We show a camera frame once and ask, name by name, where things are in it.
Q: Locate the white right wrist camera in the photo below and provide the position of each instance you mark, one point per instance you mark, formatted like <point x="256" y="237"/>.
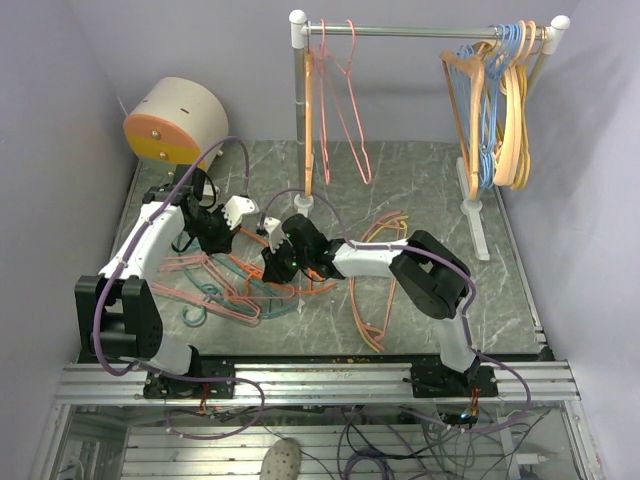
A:
<point x="271" y="229"/>

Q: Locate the hung yellow hangers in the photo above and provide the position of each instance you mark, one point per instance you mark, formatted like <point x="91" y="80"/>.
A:
<point x="514" y="150"/>

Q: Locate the brown wooden hanger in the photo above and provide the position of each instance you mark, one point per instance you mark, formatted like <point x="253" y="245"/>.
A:
<point x="308" y="123"/>

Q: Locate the metal clothes rack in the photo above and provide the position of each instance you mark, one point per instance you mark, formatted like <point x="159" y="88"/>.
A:
<point x="548" y="38"/>

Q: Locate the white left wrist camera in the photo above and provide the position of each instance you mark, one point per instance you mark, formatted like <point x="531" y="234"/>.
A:
<point x="236" y="208"/>

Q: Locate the hung beige hangers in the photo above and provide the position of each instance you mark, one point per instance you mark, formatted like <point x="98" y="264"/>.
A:
<point x="524" y="49"/>

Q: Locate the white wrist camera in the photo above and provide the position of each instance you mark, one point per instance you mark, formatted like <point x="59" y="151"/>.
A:
<point x="271" y="229"/>
<point x="236" y="208"/>

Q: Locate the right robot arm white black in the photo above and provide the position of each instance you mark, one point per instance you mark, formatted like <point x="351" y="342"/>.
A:
<point x="436" y="281"/>

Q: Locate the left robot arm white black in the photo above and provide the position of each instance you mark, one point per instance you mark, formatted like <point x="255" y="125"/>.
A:
<point x="116" y="308"/>

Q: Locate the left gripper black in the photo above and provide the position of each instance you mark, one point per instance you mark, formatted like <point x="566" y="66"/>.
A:
<point x="223" y="243"/>

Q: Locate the aluminium mounting rail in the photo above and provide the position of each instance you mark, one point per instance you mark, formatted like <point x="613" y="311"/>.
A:
<point x="298" y="384"/>

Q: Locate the pink plastic curved hanger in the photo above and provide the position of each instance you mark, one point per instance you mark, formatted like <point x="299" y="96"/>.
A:
<point x="365" y="327"/>

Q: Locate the teal plastic hanger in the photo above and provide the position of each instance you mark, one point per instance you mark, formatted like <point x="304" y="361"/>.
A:
<point x="222" y="286"/>

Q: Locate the hung blue hangers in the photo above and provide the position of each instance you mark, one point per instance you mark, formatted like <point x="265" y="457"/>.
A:
<point x="495" y="54"/>

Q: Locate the orange plastic hanger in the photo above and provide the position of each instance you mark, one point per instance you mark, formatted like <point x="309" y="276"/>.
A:
<point x="320" y="289"/>

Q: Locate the white perforated shoe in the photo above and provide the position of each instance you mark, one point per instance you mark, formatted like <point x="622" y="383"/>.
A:
<point x="282" y="461"/>

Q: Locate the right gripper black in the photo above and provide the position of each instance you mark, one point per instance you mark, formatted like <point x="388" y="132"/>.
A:
<point x="273" y="271"/>

